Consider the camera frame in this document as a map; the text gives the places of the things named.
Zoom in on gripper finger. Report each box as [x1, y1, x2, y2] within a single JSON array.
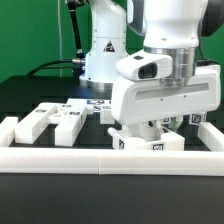
[[162, 116, 183, 131], [139, 121, 160, 140]]

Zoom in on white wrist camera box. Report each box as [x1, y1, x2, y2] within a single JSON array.
[[116, 50, 173, 81]]

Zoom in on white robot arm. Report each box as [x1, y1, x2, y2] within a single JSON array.
[[66, 0, 224, 140]]

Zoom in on white tagged cube right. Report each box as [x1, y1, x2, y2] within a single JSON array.
[[189, 113, 207, 126]]

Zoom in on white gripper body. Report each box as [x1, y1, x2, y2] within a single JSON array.
[[111, 64, 221, 126]]

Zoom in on white tag sheet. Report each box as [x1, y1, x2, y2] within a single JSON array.
[[65, 98, 114, 114]]

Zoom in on white chair seat part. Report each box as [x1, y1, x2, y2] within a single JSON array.
[[108, 128, 185, 151]]

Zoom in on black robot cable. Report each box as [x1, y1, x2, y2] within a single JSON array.
[[27, 0, 88, 78]]

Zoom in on grey hanging cable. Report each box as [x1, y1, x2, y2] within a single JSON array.
[[57, 0, 64, 78]]

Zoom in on white U-shaped fence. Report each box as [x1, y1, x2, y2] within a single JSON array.
[[0, 117, 224, 176]]

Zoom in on white chair back frame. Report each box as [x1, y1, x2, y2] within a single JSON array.
[[15, 101, 94, 147]]

